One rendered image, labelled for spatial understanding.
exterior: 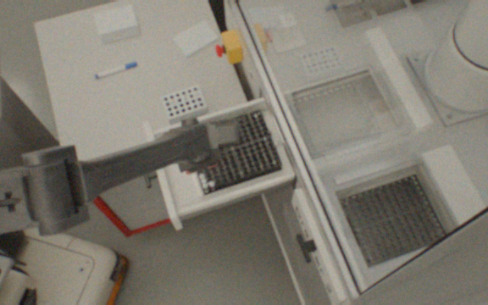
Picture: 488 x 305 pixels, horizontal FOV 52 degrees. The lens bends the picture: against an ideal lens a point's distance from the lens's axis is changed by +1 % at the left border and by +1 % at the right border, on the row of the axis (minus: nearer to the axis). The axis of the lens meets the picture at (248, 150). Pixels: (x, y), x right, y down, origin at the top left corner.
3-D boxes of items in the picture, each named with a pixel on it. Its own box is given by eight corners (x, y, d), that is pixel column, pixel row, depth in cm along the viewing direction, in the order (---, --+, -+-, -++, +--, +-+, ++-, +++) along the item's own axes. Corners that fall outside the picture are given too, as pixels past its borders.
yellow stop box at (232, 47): (227, 65, 151) (226, 52, 144) (219, 47, 154) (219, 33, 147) (243, 61, 152) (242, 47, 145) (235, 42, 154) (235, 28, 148)
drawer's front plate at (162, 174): (176, 230, 133) (170, 219, 123) (149, 138, 144) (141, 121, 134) (183, 229, 133) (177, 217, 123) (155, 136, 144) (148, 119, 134)
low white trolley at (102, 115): (129, 246, 214) (69, 187, 144) (98, 124, 237) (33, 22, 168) (256, 203, 221) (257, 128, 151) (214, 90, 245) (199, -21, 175)
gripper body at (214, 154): (223, 161, 115) (221, 148, 109) (180, 174, 114) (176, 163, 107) (214, 137, 118) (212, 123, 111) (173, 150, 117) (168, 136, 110)
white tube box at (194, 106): (170, 125, 152) (168, 119, 148) (162, 102, 155) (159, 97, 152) (207, 112, 154) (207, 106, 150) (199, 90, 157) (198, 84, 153)
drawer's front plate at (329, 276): (332, 306, 125) (340, 301, 115) (291, 202, 136) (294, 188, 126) (339, 303, 125) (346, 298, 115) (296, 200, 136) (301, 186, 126)
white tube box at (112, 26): (102, 44, 164) (98, 35, 159) (97, 24, 167) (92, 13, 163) (141, 34, 166) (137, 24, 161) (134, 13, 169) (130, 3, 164)
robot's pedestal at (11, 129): (10, 207, 221) (-103, 133, 151) (8, 146, 233) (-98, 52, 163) (79, 193, 223) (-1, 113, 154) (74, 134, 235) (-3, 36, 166)
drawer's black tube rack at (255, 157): (204, 198, 134) (202, 191, 129) (186, 142, 141) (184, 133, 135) (281, 173, 137) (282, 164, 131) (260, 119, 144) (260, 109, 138)
